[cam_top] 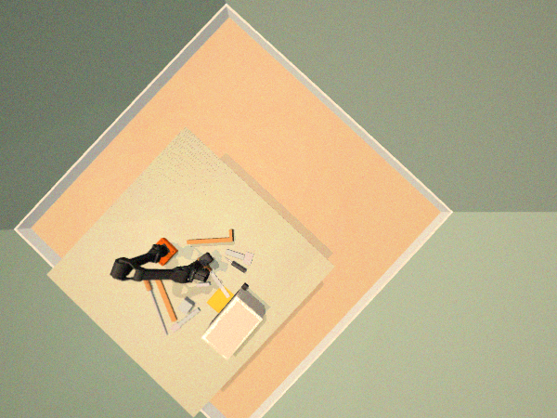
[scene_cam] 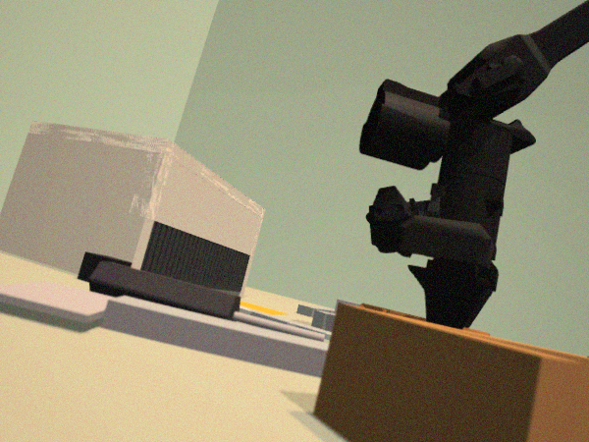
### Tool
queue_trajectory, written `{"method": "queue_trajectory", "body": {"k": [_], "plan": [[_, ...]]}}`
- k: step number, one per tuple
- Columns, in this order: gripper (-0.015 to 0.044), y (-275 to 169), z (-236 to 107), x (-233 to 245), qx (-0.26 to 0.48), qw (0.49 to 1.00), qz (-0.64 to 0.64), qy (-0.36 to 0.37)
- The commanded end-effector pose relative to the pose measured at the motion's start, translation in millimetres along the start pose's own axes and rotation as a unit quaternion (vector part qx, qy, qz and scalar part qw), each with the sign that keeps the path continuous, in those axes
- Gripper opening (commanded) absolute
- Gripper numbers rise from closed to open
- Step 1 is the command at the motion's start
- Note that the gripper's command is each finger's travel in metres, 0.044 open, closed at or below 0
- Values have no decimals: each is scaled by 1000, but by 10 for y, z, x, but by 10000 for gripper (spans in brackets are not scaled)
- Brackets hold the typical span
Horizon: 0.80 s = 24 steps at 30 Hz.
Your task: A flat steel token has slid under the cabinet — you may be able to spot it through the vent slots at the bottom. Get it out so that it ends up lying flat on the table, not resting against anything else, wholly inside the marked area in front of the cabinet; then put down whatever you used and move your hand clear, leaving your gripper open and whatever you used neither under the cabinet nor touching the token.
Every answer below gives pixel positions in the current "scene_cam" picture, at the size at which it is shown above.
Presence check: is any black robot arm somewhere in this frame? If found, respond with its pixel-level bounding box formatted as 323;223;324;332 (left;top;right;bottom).
359;0;589;253

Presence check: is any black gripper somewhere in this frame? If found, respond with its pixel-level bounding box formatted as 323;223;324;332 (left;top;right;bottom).
394;173;505;330

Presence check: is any brown rectangular block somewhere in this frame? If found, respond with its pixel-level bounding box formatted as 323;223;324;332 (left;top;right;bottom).
313;303;589;442

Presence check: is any beige cabinet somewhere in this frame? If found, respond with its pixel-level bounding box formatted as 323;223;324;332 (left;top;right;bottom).
0;121;265;299

